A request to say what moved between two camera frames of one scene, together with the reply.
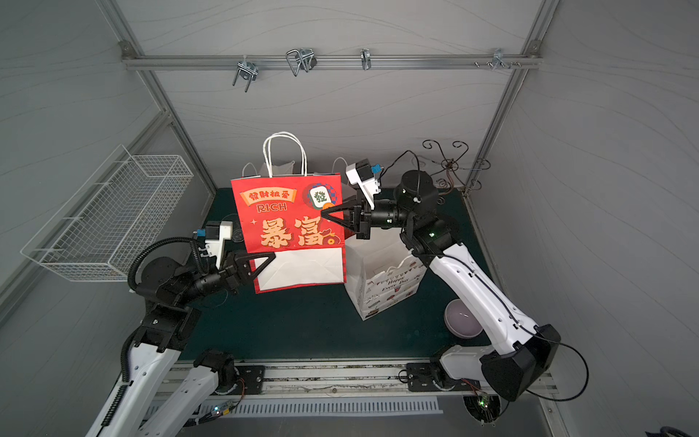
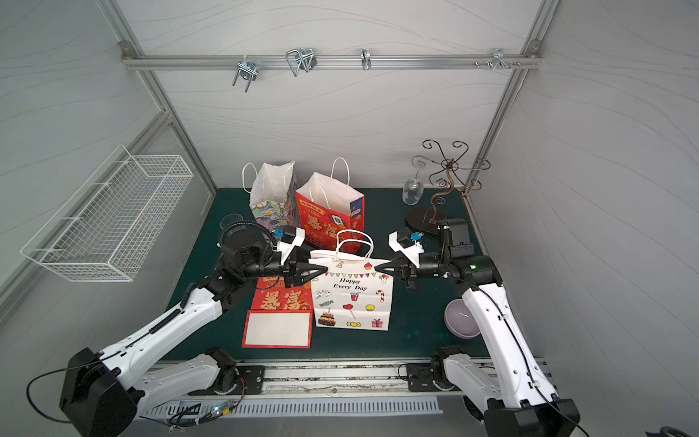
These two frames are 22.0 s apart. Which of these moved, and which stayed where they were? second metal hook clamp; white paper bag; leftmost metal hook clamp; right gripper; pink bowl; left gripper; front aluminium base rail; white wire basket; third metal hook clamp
Moved: right gripper; left gripper; white paper bag
Stayed: leftmost metal hook clamp; pink bowl; white wire basket; third metal hook clamp; front aluminium base rail; second metal hook clamp
